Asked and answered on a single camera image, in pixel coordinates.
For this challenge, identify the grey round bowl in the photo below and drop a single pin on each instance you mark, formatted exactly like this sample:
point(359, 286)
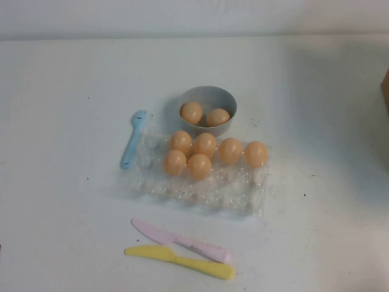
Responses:
point(209, 95)

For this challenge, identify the light blue plastic fork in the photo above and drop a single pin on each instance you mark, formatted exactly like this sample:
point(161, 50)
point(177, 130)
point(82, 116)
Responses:
point(131, 143)

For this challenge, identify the pink plastic knife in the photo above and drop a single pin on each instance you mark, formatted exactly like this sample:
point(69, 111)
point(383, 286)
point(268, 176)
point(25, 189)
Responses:
point(170, 237)

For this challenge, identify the yellow plastic knife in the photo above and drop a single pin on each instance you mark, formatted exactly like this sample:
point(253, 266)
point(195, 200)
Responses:
point(182, 261)

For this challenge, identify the brown egg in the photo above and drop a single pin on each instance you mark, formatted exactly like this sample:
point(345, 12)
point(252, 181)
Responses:
point(205, 145)
point(175, 162)
point(191, 112)
point(181, 142)
point(199, 166)
point(218, 117)
point(230, 151)
point(256, 153)

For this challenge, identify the clear plastic egg tray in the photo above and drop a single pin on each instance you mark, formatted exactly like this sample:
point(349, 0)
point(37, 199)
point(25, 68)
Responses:
point(194, 193)

